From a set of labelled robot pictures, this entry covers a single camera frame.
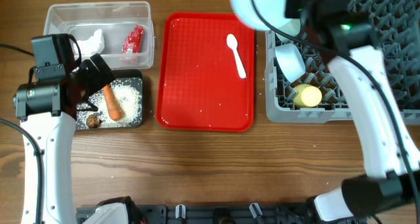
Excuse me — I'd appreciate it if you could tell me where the light blue plate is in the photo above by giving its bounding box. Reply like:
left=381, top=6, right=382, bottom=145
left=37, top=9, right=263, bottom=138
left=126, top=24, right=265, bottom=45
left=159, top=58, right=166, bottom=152
left=230, top=0, right=291, bottom=31

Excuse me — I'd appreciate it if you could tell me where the white napkin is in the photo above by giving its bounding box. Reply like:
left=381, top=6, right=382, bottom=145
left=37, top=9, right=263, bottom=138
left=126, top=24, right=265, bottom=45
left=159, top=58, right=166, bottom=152
left=73, top=29, right=105, bottom=56

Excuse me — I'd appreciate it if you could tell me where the green bowl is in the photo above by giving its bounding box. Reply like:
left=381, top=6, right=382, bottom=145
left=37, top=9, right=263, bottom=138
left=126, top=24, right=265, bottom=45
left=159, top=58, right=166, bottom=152
left=279, top=19, right=301, bottom=37

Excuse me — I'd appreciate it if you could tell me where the white rice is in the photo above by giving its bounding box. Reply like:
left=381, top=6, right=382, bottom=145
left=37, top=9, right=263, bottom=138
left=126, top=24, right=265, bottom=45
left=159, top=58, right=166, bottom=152
left=75, top=78, right=144, bottom=129

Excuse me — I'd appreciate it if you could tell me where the orange carrot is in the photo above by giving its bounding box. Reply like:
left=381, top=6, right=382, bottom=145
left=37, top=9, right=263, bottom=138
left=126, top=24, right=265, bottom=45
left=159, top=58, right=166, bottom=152
left=102, top=85, right=123, bottom=121

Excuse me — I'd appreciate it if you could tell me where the brown food ball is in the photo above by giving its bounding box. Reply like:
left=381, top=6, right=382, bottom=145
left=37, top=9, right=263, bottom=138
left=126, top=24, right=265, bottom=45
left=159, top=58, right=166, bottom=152
left=86, top=114, right=101, bottom=129

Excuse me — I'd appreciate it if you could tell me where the red snack wrapper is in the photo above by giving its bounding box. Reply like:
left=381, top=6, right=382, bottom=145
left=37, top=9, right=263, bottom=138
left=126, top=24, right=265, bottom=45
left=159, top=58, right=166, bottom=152
left=122, top=25, right=145, bottom=63

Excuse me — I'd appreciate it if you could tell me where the light blue bowl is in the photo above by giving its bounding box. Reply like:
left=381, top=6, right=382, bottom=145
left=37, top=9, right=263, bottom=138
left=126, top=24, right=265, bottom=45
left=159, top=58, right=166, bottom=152
left=275, top=43, right=306, bottom=83

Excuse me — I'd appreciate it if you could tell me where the white plastic spoon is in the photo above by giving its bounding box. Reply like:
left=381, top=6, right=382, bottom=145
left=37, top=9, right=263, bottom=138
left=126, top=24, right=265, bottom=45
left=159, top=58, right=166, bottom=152
left=226, top=34, right=247, bottom=79

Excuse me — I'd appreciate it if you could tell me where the yellow plastic cup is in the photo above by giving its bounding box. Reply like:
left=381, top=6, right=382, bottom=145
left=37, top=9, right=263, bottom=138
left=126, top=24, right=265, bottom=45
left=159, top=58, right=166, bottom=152
left=293, top=84, right=322, bottom=108

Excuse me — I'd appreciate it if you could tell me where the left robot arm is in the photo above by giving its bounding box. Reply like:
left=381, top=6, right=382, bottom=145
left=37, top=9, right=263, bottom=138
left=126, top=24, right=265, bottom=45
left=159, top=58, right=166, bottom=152
left=13, top=34, right=115, bottom=223

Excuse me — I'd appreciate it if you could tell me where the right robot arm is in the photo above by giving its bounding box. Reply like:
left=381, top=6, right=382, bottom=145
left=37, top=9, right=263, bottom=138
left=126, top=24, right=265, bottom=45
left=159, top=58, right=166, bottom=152
left=285, top=0, right=419, bottom=221

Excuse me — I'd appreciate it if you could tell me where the grey dishwasher rack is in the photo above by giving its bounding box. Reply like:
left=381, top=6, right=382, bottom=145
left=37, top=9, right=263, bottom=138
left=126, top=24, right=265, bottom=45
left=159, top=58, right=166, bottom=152
left=264, top=0, right=419, bottom=125

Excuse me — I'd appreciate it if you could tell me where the black tray bin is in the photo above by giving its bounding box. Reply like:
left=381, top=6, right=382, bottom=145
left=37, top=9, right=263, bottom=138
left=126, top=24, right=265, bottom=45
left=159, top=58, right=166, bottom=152
left=73, top=69, right=144, bottom=131

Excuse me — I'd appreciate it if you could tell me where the clear plastic bin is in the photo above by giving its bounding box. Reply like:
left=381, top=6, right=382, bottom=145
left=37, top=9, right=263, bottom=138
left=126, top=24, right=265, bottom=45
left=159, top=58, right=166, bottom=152
left=43, top=1, right=154, bottom=69

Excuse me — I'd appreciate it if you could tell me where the red serving tray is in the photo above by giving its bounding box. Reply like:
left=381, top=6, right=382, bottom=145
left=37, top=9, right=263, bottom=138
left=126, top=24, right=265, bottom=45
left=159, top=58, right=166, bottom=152
left=156, top=12, right=255, bottom=132

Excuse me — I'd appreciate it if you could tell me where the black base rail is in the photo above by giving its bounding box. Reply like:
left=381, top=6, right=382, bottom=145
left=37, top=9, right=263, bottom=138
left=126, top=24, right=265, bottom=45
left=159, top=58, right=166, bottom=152
left=75, top=202, right=329, bottom=224

